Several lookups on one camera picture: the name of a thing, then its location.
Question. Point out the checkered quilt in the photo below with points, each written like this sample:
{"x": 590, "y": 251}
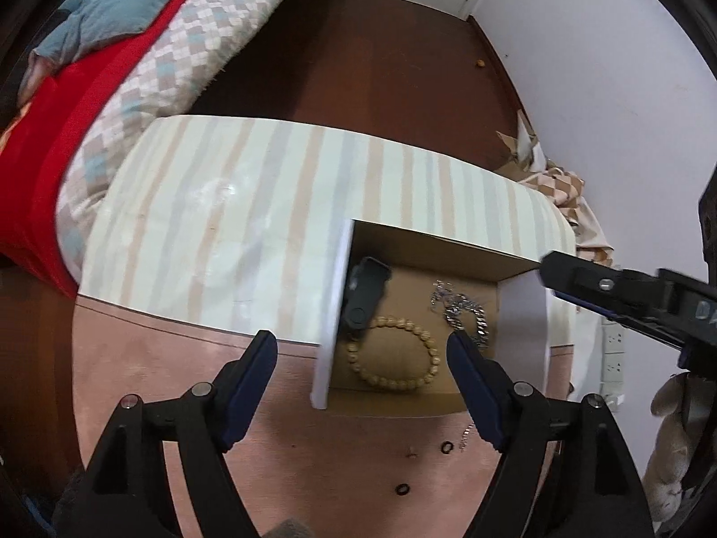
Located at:
{"x": 185, "y": 67}

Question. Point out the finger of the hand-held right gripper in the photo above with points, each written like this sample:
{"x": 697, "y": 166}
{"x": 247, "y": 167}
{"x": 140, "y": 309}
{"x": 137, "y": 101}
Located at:
{"x": 582, "y": 280}
{"x": 644, "y": 328}

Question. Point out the striped table cover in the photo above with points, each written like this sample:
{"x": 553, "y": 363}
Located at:
{"x": 224, "y": 207}

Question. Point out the beige plush toy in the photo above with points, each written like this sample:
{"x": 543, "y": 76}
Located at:
{"x": 672, "y": 442}

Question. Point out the white cardboard box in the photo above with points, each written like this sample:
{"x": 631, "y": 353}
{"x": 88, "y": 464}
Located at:
{"x": 392, "y": 358}

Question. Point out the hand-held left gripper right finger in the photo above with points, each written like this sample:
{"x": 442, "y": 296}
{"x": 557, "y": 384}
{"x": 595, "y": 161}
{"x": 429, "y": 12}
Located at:
{"x": 476, "y": 398}

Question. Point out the blue-grey quilt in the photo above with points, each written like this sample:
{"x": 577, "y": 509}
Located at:
{"x": 112, "y": 5}

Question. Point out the black clamshell case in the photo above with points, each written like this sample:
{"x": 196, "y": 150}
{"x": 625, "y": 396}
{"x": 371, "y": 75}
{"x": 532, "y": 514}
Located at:
{"x": 364, "y": 297}

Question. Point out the checkered beige cloth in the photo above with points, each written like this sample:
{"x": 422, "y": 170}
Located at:
{"x": 571, "y": 196}

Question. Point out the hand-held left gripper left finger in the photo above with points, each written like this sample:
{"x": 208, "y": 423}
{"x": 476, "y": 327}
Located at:
{"x": 246, "y": 398}

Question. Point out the small silver earring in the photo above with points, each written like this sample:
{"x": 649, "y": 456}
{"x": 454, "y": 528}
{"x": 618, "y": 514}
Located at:
{"x": 464, "y": 440}

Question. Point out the white power strip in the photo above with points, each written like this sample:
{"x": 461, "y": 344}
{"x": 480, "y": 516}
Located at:
{"x": 613, "y": 358}

